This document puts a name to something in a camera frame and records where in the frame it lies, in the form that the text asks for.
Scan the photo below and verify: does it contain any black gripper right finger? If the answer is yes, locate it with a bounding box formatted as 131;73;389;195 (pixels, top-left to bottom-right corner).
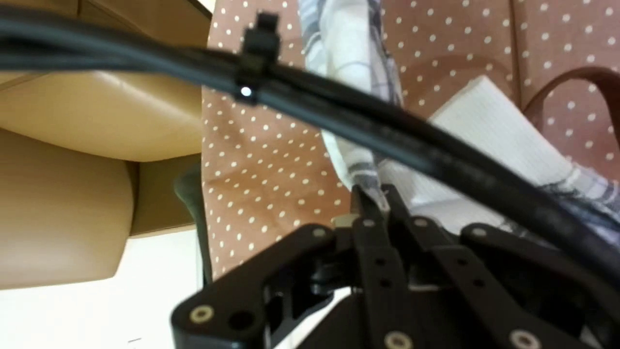
379;184;620;349

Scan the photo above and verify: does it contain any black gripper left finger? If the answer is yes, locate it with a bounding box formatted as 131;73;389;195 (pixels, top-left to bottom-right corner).
170;184;414;349

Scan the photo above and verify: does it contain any black cable tie clip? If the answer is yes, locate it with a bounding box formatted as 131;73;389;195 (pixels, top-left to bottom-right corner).
234;9;282;104

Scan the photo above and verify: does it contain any checked blue white garment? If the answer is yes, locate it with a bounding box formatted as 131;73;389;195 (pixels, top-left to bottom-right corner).
296;0;620;248

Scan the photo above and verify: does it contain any pink polka dot laundry basket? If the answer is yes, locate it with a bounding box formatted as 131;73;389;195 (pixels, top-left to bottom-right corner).
172;0;620;287

